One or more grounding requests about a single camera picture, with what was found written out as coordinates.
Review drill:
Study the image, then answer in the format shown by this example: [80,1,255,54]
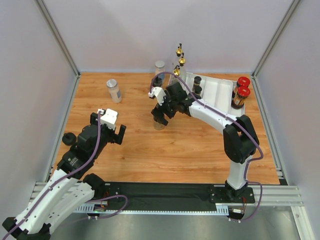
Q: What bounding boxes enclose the white compartment tray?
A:
[183,72,245,117]

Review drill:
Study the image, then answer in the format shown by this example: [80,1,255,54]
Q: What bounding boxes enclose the black base mat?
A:
[103,182,236,212]

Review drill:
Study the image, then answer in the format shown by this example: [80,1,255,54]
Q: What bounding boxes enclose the black label spice shaker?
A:
[192,75,202,92]

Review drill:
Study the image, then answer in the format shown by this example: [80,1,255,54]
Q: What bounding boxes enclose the oil bottle dark sauce back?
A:
[169,65,181,85]

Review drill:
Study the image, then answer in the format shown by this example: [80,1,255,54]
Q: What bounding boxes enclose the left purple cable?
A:
[3,109,129,238]

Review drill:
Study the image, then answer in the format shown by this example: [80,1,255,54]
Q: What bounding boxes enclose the black lid glass spice jar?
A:
[153,120,166,131]

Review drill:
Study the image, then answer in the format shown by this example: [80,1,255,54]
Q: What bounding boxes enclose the silver lid jar blue label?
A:
[155,60,165,81]

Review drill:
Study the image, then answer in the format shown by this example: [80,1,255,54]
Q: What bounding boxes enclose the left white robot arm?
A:
[2,108,126,240]

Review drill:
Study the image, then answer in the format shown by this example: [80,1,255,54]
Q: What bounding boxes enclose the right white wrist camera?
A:
[148,86,167,106]

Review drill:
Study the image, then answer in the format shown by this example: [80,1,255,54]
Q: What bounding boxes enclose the small black lid jar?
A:
[193,85,202,99]

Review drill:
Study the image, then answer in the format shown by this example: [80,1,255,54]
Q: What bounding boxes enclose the right aluminium corner post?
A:
[251,0,305,77]

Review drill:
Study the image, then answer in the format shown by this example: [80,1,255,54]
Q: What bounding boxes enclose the aluminium corner post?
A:
[34,0,81,77]
[251,0,305,77]

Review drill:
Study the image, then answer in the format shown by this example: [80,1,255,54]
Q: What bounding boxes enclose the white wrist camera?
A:
[148,86,167,106]
[97,108,118,130]

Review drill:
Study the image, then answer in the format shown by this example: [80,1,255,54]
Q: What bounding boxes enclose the black lid jar behind bottle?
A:
[152,76,163,88]

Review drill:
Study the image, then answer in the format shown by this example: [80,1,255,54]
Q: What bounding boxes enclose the oil bottle dark sauce front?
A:
[173,43,186,74]

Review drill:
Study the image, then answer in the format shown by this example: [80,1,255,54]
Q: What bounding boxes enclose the red lid sauce jar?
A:
[233,76,251,94]
[231,86,251,109]

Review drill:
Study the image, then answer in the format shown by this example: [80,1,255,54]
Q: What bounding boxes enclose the aluminium front rail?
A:
[28,182,304,207]

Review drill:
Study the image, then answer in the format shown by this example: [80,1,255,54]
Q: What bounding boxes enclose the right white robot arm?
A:
[148,83,259,203]

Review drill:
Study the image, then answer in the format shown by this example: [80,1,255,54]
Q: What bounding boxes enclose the clear oil bottle gold spout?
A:
[178,53,187,82]

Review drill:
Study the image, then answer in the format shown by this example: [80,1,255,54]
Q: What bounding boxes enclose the left aluminium corner post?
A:
[34,0,81,77]

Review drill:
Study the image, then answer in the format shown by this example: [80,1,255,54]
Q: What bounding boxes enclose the oil bottle dark sauce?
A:
[173,43,186,74]
[169,65,181,85]

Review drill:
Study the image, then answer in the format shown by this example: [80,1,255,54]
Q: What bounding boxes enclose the silver lid jar white beads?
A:
[106,79,122,104]

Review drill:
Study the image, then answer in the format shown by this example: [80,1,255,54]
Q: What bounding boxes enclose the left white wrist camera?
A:
[97,108,118,130]

